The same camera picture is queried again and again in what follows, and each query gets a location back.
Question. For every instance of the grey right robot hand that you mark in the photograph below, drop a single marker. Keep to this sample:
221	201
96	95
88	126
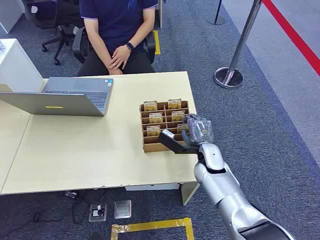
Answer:
197	129

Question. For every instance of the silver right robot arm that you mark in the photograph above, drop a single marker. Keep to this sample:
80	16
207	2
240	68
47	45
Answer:
225	192

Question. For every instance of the gold printed card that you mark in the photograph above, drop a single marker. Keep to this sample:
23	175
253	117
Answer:
153	130
182	127
178	116
150	106
174	103
155	118

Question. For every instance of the cardboard card organizer box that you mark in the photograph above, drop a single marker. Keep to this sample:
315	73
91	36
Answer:
160	145

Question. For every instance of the person's right hand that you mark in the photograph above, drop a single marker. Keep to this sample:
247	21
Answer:
115	71

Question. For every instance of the person's hand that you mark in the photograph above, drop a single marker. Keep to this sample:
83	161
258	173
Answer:
120	56
115	71

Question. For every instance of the person's left hand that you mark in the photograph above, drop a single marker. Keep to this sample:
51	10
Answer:
120	56

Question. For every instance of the person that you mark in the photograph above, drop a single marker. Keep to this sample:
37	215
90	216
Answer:
115	23

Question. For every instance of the wooden desk leg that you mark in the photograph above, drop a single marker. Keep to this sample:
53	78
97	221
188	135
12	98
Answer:
189	192

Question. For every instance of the yellow floor tape strip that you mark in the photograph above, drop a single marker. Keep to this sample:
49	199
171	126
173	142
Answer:
157	41

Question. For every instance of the black wristwatch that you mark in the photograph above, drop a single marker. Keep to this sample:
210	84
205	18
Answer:
130	46

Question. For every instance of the closed steel floor socket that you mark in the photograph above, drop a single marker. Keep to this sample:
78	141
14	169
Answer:
122	209

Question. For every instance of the floor socket box with plug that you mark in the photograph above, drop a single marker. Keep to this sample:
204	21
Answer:
98	212

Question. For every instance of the red barrier belt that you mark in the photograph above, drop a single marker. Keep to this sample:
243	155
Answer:
295	36

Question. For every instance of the grey open laptop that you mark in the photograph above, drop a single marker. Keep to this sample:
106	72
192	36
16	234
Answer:
75	96

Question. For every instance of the black office chair with armrests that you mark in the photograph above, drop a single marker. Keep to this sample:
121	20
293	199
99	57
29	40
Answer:
80	46

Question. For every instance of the black wheeled office chair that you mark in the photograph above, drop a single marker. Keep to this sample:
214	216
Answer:
60	20

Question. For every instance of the white cabinet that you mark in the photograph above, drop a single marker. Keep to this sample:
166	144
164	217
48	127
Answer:
17	66

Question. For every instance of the white furniture panel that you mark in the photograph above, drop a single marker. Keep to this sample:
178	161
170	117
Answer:
10	13

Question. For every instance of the white under-desk rail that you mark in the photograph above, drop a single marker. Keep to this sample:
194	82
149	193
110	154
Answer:
152	186

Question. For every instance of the chrome stanchion post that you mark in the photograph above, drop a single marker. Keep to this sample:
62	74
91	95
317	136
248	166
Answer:
235	56

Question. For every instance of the yellow floor tape frame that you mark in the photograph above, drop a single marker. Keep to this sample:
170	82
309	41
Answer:
152	226

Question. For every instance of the dark stanchion post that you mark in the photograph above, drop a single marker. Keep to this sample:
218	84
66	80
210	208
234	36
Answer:
216	18

